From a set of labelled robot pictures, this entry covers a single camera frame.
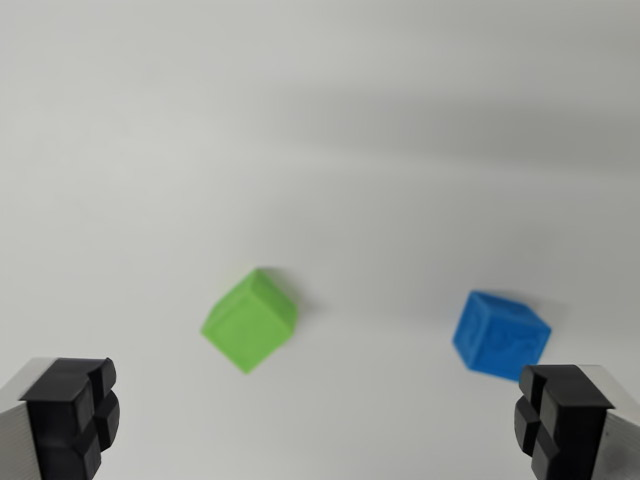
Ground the black-tipped silver gripper right finger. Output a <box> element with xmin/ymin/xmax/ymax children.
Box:
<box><xmin>513</xmin><ymin>363</ymin><xmax>640</xmax><ymax>480</ymax></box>

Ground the green cube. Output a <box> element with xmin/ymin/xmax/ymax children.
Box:
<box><xmin>199</xmin><ymin>267</ymin><xmax>300</xmax><ymax>376</ymax></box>

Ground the black-tipped silver gripper left finger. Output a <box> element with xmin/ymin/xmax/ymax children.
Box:
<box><xmin>0</xmin><ymin>356</ymin><xmax>122</xmax><ymax>480</ymax></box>

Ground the blue embossed cube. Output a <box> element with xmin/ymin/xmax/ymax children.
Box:
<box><xmin>452</xmin><ymin>289</ymin><xmax>553</xmax><ymax>384</ymax></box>

